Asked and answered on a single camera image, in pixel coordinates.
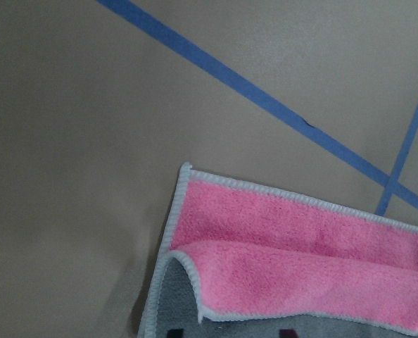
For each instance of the pink and grey towel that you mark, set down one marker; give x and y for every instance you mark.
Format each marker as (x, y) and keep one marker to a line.
(239, 259)

